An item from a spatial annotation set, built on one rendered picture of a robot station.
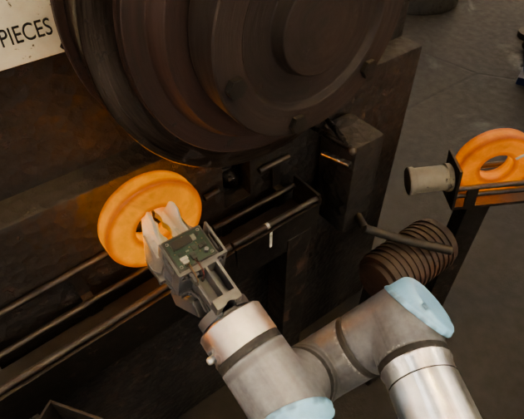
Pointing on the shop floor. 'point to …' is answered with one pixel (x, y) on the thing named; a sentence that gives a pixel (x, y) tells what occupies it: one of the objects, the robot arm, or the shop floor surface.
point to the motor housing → (406, 259)
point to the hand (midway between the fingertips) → (150, 211)
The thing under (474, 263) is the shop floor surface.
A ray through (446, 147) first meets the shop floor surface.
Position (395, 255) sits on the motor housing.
